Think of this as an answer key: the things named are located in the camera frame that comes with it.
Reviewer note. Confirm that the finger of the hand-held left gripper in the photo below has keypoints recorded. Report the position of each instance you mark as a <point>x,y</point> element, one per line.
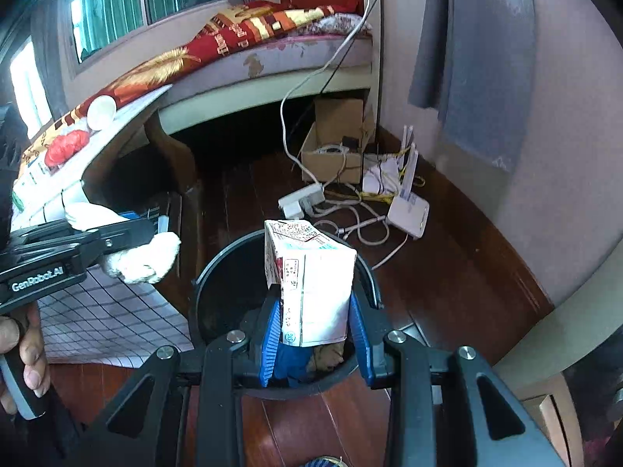
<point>126,231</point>
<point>117,253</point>

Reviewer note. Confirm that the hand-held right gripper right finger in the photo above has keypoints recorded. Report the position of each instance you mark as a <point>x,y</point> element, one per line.
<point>362,345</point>

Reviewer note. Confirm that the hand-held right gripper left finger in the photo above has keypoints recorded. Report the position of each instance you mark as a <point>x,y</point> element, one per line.
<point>270,350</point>

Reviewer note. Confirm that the blue wrapper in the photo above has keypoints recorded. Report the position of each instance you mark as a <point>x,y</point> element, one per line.
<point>294,365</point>

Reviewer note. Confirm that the white tissue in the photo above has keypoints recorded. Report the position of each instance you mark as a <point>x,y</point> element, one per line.
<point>146,255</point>

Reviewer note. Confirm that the white and red carton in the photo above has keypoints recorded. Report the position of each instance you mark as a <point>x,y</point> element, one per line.
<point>321,292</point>

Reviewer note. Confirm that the black plastic bucket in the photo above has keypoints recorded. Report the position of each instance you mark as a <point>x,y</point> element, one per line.
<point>228,292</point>

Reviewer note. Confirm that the red wrapper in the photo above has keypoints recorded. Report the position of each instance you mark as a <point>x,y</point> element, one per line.
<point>65,146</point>

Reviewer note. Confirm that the white paper cup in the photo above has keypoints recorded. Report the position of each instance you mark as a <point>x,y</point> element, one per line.
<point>102,112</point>

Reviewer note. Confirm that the person's left hand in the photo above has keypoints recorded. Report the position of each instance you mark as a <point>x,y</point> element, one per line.
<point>36,350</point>

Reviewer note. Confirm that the checkered cloth table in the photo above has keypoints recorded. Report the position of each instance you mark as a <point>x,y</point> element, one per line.
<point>121,316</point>

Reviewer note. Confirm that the blue striped slipper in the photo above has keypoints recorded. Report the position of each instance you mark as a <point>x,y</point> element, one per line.
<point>326,462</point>

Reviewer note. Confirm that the white router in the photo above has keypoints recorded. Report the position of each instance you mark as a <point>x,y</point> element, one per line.
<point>408,214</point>

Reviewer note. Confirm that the white power strip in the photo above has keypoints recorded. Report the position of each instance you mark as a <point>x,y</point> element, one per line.
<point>301,199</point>

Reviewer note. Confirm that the white modem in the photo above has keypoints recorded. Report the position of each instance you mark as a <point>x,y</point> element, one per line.
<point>377,175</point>

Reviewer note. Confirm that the small bright window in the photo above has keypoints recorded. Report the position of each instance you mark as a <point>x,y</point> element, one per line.
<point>27,87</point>

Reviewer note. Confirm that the cardboard box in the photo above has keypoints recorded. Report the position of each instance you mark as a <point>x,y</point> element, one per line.
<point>331,155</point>

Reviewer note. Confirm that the bed with red blanket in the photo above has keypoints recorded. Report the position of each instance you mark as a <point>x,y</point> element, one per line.
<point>214,44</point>

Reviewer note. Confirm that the window with green curtain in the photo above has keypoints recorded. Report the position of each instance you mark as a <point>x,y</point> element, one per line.
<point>117,5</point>

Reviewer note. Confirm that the bed with floral mattress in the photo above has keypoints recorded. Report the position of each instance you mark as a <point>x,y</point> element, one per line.
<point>292,53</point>

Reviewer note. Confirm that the floral pillow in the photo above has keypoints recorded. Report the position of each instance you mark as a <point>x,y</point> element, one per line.
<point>340,22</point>

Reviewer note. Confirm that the grey patterned curtain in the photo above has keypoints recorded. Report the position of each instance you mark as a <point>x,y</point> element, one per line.
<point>482,58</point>

